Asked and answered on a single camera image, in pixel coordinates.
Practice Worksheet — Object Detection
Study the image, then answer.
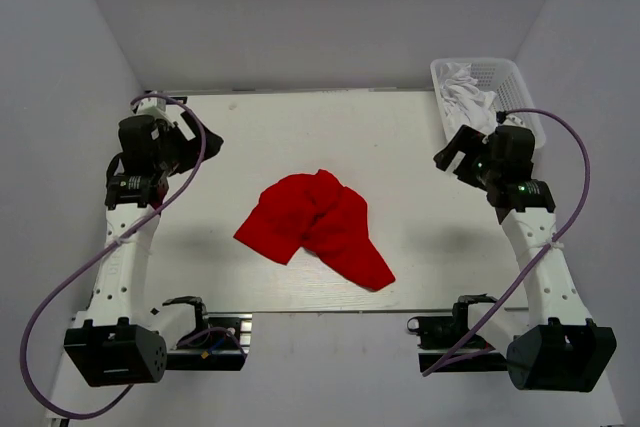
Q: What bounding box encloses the red t shirt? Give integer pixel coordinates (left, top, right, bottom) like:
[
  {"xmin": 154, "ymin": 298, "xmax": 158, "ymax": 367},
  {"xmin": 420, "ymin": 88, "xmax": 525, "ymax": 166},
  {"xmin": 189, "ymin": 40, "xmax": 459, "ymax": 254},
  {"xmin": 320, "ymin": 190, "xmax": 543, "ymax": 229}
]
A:
[{"xmin": 234, "ymin": 169, "xmax": 395, "ymax": 292}]

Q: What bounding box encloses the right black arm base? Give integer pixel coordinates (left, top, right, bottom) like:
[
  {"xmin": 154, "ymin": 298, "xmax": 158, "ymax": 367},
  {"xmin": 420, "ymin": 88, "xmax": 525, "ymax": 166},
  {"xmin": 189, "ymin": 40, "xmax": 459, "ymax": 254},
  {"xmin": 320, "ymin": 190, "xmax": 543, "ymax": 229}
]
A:
[{"xmin": 407, "ymin": 294, "xmax": 507, "ymax": 373}]

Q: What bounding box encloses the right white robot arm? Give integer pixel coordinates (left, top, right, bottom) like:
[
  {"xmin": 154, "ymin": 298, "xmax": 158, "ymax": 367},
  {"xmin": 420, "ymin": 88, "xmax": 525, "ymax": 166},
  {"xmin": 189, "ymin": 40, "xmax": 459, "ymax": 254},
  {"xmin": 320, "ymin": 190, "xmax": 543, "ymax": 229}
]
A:
[{"xmin": 422, "ymin": 114, "xmax": 617, "ymax": 392}]

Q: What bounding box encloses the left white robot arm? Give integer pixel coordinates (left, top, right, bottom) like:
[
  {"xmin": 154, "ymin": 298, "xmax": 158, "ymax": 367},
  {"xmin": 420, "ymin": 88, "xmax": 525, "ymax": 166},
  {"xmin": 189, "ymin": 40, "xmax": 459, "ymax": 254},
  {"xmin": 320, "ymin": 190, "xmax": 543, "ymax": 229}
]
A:
[{"xmin": 64, "ymin": 93, "xmax": 223, "ymax": 387}]

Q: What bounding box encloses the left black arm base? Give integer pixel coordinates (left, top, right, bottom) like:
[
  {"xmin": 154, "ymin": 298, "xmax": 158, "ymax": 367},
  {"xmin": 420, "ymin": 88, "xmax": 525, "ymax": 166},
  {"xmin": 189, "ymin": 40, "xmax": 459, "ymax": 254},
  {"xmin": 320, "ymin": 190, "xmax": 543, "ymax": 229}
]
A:
[{"xmin": 149, "ymin": 296, "xmax": 250, "ymax": 374}]

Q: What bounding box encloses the white crumpled t shirt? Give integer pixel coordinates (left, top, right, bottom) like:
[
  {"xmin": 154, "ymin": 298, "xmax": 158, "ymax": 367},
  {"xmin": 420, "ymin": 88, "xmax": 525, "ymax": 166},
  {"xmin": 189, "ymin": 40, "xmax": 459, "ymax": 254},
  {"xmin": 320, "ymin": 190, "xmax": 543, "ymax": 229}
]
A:
[{"xmin": 436, "ymin": 62, "xmax": 497, "ymax": 138}]

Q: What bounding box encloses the white plastic basket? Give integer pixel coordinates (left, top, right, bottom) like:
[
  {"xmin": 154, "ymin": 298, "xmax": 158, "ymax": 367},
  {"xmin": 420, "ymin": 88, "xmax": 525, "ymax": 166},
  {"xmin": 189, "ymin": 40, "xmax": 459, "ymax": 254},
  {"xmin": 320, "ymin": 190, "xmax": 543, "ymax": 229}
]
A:
[{"xmin": 430, "ymin": 58, "xmax": 546, "ymax": 151}]

